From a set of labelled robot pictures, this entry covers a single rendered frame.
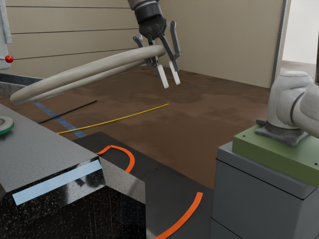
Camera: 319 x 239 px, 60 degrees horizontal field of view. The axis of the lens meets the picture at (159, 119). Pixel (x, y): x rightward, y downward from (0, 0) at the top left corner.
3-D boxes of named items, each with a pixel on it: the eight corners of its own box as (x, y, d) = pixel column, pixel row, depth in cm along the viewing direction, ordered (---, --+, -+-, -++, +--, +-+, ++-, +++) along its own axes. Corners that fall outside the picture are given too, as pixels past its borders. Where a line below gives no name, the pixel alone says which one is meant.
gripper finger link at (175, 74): (170, 61, 82) (173, 60, 82) (178, 83, 83) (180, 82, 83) (168, 61, 79) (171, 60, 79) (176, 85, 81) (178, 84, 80)
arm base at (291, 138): (267, 119, 136) (268, 108, 133) (314, 133, 120) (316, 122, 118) (245, 130, 125) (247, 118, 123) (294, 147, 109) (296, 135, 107)
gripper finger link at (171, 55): (155, 27, 81) (160, 24, 81) (173, 61, 82) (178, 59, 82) (152, 26, 78) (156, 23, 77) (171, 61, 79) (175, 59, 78)
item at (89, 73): (-21, 118, 80) (-25, 108, 80) (92, 83, 121) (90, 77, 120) (97, 70, 54) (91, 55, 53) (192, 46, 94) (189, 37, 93)
